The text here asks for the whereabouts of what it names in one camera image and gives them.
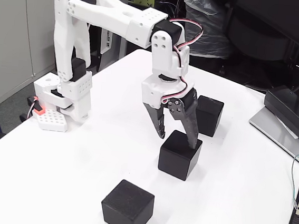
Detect grey desktop computer tower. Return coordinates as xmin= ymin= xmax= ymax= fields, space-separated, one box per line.
xmin=95 ymin=0 xmax=131 ymax=59

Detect bin with clear plastic bag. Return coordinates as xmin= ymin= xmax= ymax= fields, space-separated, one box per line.
xmin=178 ymin=0 xmax=237 ymax=61

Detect grey metal post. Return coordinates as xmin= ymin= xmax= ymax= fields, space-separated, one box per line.
xmin=117 ymin=36 xmax=130 ymax=60

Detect black cube block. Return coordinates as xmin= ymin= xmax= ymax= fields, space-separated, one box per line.
xmin=99 ymin=177 xmax=157 ymax=224
xmin=156 ymin=128 xmax=204 ymax=183
xmin=194 ymin=94 xmax=226 ymax=139

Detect silver monitor stand base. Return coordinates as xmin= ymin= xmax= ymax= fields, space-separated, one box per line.
xmin=244 ymin=104 xmax=299 ymax=172

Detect black office chair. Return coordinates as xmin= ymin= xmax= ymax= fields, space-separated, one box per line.
xmin=222 ymin=4 xmax=295 ymax=64

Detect orange clamp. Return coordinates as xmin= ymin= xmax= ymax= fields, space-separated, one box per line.
xmin=26 ymin=95 xmax=47 ymax=116

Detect black flat panel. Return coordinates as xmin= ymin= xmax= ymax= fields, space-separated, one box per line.
xmin=84 ymin=24 xmax=104 ymax=73

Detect black box on stand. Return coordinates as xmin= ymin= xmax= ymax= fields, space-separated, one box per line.
xmin=259 ymin=83 xmax=299 ymax=150

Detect grey cabinet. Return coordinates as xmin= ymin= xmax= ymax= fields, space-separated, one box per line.
xmin=0 ymin=0 xmax=101 ymax=118

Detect red white servo cable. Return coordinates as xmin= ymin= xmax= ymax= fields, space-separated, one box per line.
xmin=160 ymin=17 xmax=205 ymax=108

